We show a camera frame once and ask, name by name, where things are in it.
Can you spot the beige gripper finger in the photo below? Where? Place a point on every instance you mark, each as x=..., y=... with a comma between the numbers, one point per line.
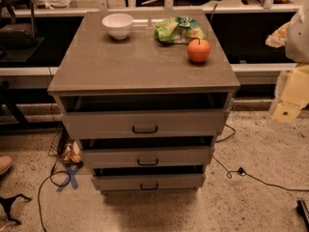
x=291, y=96

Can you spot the grey drawer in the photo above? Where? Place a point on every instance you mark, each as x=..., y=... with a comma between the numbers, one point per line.
x=149, y=182
x=99, y=125
x=147, y=157

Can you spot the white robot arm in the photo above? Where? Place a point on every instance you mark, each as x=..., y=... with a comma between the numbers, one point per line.
x=294, y=36

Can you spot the grey top drawer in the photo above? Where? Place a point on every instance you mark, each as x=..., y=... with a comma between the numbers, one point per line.
x=99, y=125

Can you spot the grey drawer cabinet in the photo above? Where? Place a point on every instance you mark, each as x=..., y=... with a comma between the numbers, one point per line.
x=100, y=74

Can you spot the grey bottom drawer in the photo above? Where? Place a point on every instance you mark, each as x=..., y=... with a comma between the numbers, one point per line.
x=149, y=182

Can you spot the orange fruit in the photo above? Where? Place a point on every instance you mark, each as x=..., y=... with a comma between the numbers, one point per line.
x=198, y=50

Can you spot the black device at right edge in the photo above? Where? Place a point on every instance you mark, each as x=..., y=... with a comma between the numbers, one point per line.
x=303, y=211

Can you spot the green chip bag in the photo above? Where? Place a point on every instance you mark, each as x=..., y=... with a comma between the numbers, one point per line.
x=178, y=30

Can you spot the white ceramic bowl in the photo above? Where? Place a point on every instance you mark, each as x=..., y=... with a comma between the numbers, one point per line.
x=118, y=26

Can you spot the dark chair on left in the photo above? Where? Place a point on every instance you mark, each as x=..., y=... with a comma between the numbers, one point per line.
x=18, y=41

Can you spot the brown shoe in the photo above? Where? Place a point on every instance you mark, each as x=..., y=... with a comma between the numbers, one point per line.
x=5, y=164

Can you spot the black floor stand foot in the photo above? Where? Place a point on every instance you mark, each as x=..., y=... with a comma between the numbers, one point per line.
x=7, y=206

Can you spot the wire basket with items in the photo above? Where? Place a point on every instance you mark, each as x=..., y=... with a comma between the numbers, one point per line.
x=63, y=148

